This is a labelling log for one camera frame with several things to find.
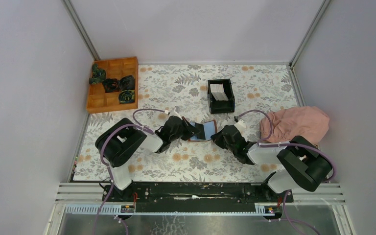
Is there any brown leather card holder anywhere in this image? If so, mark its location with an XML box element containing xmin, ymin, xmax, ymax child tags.
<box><xmin>189</xmin><ymin>120</ymin><xmax>217</xmax><ymax>142</ymax></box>

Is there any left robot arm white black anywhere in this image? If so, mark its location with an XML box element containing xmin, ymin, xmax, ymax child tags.
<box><xmin>95</xmin><ymin>115</ymin><xmax>203</xmax><ymax>201</ymax></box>

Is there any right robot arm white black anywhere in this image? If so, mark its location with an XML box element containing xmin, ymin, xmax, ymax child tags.
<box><xmin>211</xmin><ymin>125</ymin><xmax>333</xmax><ymax>202</ymax></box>

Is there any black card box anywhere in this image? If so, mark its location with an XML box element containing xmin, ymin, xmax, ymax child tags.
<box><xmin>207</xmin><ymin>79</ymin><xmax>235</xmax><ymax>114</ymax></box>

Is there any stack of credit cards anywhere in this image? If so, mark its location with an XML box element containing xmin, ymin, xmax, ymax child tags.
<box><xmin>209</xmin><ymin>84</ymin><xmax>229</xmax><ymax>101</ymax></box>

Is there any pink crumpled cloth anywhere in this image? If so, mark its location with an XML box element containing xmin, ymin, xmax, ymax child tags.
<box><xmin>259</xmin><ymin>106</ymin><xmax>330</xmax><ymax>144</ymax></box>

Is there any green black rolled sock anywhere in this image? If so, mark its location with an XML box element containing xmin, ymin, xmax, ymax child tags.
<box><xmin>118</xmin><ymin>90</ymin><xmax>135</xmax><ymax>104</ymax></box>

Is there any black rolled sock right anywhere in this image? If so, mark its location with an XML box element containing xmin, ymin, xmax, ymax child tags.
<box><xmin>118</xmin><ymin>75</ymin><xmax>136</xmax><ymax>91</ymax></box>

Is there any orange wooden compartment tray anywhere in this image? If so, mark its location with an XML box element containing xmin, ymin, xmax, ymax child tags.
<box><xmin>86</xmin><ymin>56</ymin><xmax>139</xmax><ymax>114</ymax></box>

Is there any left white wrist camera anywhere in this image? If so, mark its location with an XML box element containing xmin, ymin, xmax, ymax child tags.
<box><xmin>168</xmin><ymin>107</ymin><xmax>182</xmax><ymax>119</ymax></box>

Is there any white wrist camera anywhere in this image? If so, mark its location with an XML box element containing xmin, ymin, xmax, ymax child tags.
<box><xmin>168</xmin><ymin>107</ymin><xmax>182</xmax><ymax>119</ymax></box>
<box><xmin>234</xmin><ymin>119</ymin><xmax>247</xmax><ymax>132</ymax></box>

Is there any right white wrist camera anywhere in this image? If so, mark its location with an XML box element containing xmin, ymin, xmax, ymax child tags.
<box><xmin>234</xmin><ymin>119</ymin><xmax>247</xmax><ymax>132</ymax></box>

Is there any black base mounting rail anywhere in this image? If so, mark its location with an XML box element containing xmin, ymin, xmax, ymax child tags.
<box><xmin>102</xmin><ymin>182</ymin><xmax>294</xmax><ymax>215</ymax></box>

